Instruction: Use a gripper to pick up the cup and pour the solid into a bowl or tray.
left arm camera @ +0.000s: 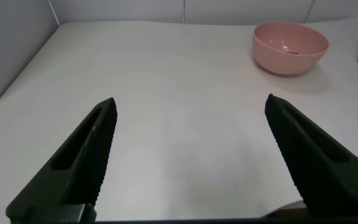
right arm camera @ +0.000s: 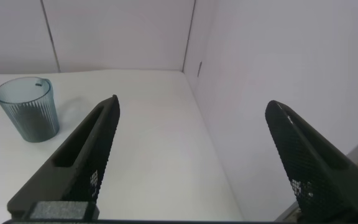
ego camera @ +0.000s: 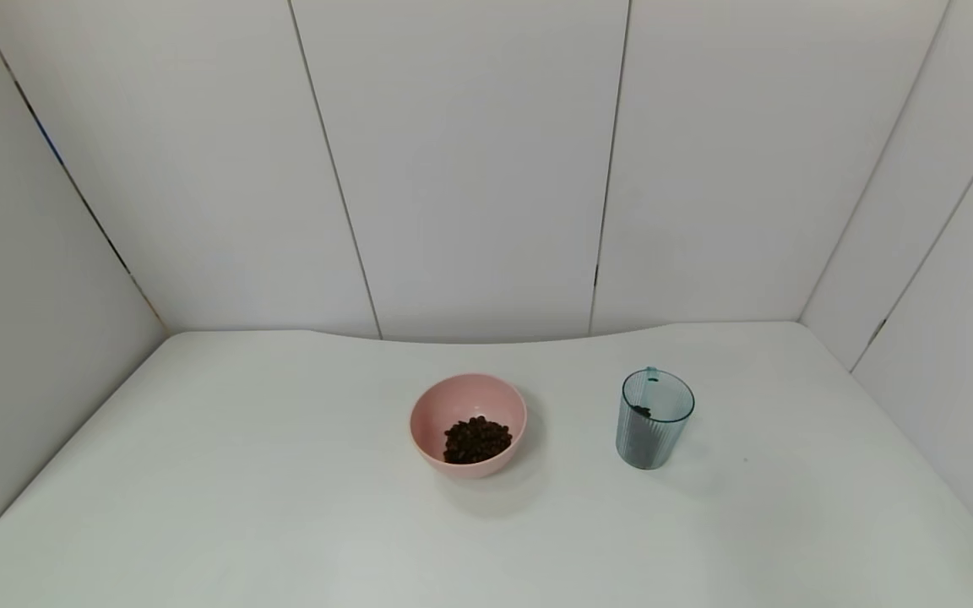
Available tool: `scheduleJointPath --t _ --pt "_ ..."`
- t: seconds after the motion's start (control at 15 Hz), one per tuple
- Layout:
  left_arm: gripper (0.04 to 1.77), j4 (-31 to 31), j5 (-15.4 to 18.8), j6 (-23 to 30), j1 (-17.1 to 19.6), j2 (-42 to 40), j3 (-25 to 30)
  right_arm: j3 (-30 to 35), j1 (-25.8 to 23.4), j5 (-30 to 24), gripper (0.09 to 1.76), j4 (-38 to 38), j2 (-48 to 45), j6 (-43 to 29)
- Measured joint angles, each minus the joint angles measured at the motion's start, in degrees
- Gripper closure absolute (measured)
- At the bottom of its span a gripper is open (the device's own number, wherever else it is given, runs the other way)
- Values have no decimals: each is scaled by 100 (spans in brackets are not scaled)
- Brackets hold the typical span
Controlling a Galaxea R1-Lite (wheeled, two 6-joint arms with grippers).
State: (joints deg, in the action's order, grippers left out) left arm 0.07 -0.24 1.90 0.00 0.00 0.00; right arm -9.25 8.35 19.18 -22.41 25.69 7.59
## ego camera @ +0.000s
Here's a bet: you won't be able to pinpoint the brown coffee beans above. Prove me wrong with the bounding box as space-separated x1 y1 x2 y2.
443 404 653 466

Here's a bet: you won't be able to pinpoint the blue ribbed transparent cup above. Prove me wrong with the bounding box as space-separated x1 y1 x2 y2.
616 366 696 470

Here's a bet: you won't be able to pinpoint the pink plastic bowl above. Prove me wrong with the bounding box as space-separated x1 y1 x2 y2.
409 372 529 480

